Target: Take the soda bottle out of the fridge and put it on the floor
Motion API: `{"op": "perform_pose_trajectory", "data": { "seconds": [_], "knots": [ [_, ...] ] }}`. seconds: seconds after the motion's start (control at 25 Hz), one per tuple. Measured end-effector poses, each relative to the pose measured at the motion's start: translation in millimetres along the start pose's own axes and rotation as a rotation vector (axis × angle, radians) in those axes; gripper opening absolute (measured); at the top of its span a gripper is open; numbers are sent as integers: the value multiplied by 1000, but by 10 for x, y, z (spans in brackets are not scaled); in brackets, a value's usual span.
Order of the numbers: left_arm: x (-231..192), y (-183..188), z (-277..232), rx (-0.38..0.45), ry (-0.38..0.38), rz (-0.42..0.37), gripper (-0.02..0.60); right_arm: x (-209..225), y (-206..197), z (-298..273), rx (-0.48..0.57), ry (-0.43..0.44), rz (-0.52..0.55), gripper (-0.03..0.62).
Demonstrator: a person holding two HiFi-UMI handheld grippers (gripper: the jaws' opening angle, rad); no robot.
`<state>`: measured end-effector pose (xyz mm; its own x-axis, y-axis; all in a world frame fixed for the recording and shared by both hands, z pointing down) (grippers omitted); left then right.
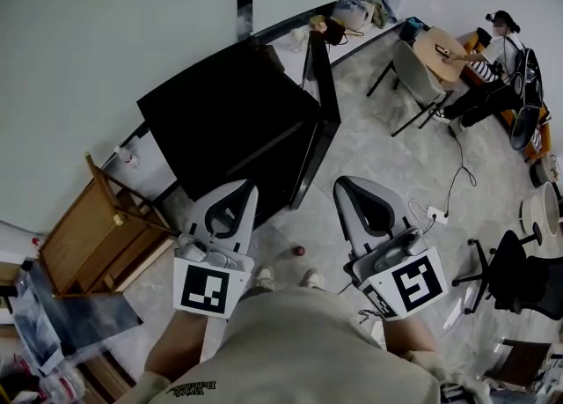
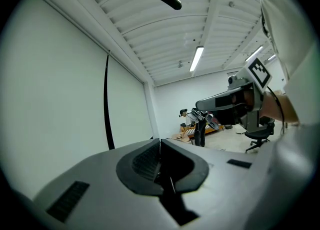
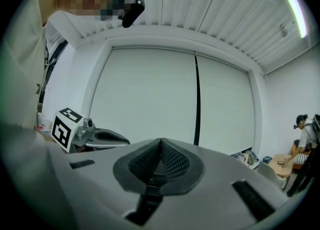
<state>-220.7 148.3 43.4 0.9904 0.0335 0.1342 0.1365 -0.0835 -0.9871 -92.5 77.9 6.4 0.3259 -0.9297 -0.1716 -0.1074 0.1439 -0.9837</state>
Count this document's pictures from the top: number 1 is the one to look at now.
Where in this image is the blue grey board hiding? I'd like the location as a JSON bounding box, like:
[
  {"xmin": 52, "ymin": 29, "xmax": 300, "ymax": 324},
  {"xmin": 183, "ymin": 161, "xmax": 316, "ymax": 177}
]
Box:
[{"xmin": 11, "ymin": 261, "xmax": 144, "ymax": 378}]

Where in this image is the person's right forearm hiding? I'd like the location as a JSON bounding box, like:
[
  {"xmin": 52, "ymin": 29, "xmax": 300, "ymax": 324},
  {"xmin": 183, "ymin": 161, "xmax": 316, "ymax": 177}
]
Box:
[{"xmin": 379, "ymin": 315, "xmax": 440, "ymax": 356}]

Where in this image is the person's left shoe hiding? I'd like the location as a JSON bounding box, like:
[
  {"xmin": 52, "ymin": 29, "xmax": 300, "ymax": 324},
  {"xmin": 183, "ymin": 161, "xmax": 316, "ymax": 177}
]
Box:
[{"xmin": 254, "ymin": 264, "xmax": 277, "ymax": 292}]

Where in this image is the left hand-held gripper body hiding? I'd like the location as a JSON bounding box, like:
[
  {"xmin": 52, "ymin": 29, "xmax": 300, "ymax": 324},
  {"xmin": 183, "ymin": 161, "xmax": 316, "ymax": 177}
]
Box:
[{"xmin": 172, "ymin": 234, "xmax": 256, "ymax": 320}]

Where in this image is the person's left forearm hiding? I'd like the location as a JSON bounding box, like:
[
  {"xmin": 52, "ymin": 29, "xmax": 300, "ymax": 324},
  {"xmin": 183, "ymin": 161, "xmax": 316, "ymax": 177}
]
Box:
[{"xmin": 143, "ymin": 308, "xmax": 211, "ymax": 389}]

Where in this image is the round wooden table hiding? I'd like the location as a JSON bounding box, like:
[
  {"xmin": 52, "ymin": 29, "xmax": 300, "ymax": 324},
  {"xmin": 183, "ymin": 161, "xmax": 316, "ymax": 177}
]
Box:
[{"xmin": 412, "ymin": 26, "xmax": 468, "ymax": 84}]

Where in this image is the white bag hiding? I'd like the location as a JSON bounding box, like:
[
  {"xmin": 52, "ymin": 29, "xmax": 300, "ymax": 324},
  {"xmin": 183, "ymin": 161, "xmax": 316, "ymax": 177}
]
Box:
[{"xmin": 330, "ymin": 0, "xmax": 375, "ymax": 29}]

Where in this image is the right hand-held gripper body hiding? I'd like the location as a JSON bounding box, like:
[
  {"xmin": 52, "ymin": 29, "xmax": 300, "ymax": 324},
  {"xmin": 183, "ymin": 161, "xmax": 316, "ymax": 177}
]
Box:
[{"xmin": 342, "ymin": 226, "xmax": 450, "ymax": 322}]

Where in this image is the wooden rack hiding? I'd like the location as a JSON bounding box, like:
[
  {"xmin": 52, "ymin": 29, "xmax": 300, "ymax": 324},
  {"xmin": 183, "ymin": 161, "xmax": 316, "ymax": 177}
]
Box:
[{"xmin": 37, "ymin": 151, "xmax": 180, "ymax": 298}]

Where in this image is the orange sofa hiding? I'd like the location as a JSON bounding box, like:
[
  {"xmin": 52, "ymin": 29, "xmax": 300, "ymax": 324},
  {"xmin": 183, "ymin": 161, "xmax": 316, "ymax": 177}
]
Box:
[{"xmin": 460, "ymin": 27, "xmax": 554, "ymax": 162}]

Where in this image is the black office chair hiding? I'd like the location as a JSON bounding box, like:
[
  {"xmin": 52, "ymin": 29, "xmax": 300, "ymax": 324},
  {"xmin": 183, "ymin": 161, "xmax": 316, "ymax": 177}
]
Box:
[{"xmin": 452, "ymin": 229, "xmax": 563, "ymax": 320}]

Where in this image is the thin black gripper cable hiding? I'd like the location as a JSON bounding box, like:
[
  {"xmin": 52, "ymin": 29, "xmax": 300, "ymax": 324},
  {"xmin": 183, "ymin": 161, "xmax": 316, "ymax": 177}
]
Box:
[{"xmin": 406, "ymin": 198, "xmax": 442, "ymax": 237}]

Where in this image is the grey shell chair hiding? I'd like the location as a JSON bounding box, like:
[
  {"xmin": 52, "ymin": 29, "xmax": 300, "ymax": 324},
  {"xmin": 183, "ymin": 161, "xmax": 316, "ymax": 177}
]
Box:
[{"xmin": 366, "ymin": 40, "xmax": 455, "ymax": 139}]

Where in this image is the dark wooden stool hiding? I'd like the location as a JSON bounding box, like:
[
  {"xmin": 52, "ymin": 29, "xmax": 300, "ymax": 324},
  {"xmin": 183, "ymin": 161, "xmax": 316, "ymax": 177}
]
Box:
[{"xmin": 482, "ymin": 338, "xmax": 553, "ymax": 391}]

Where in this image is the white power strip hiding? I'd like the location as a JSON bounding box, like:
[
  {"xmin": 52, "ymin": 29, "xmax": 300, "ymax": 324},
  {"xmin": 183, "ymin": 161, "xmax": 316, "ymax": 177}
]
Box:
[{"xmin": 425, "ymin": 205, "xmax": 450, "ymax": 224}]

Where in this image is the small white bottle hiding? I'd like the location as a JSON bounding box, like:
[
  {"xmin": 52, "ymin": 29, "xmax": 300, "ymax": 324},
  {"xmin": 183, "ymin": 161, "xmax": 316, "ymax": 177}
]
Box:
[{"xmin": 113, "ymin": 144, "xmax": 141, "ymax": 169}]

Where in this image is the person's beige shirt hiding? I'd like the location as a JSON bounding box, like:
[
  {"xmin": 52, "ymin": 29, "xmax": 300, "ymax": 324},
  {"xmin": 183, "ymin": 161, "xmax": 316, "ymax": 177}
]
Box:
[{"xmin": 113, "ymin": 285, "xmax": 490, "ymax": 404}]

